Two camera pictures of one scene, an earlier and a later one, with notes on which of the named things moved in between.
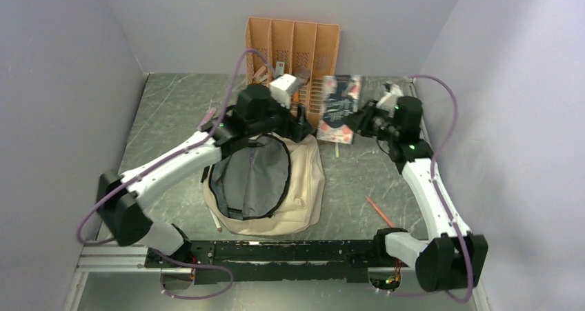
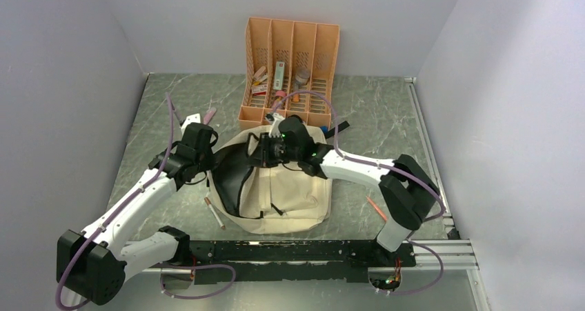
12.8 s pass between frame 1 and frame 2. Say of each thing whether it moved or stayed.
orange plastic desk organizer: stayed
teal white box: stayed
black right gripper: moved
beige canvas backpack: stayed
